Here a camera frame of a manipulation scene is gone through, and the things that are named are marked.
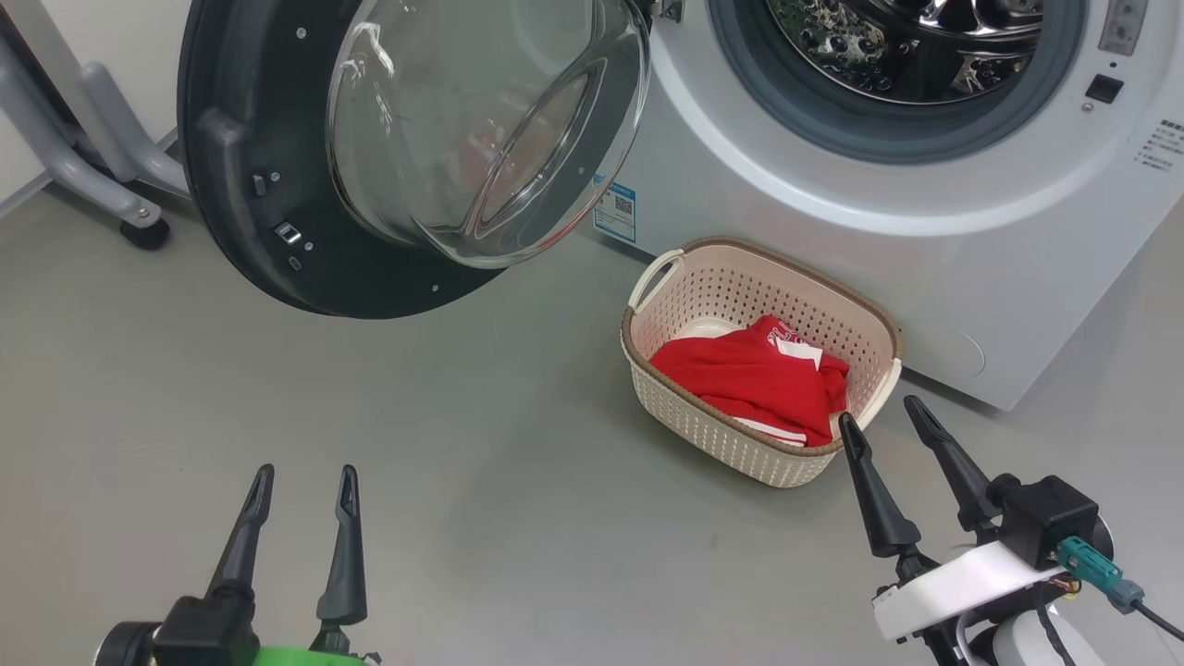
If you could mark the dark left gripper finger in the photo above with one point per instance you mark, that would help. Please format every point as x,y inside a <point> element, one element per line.
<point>242,546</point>
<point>345,564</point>

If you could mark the black round glass washer door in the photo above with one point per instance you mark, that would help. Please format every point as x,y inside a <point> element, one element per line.
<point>240,231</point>

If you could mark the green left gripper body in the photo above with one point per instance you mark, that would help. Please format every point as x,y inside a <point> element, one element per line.
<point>314,659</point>

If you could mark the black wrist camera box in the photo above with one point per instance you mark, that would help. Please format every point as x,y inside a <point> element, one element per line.
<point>1050,513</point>
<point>199,634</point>

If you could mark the cream perforated basket brown rim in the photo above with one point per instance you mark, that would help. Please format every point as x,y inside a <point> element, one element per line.
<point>740,453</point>

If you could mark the shiny steel washer drum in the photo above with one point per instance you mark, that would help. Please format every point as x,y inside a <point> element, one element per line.
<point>906,46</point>

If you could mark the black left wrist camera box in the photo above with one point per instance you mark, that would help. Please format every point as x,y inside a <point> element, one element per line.
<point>199,634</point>

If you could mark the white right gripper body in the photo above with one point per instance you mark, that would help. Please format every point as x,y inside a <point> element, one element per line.
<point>962,587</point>

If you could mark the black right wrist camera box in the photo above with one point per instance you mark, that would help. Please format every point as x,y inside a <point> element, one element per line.
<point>1050,513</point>

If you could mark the grey rim sticker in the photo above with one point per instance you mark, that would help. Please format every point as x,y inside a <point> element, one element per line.
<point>1123,26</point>

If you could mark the blue energy label sticker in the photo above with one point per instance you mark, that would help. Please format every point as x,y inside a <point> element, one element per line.
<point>618,213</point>

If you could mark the white front-load washing machine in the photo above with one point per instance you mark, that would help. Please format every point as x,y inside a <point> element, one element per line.
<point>1017,277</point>

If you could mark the red garment white trim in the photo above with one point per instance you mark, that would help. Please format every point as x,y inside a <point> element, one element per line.
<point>731,370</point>
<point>823,407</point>

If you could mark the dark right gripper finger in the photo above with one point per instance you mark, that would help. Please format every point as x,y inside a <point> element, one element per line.
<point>883,509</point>
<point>957,472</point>

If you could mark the grey tube frame with caster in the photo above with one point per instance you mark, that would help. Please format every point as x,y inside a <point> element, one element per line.
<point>65,157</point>

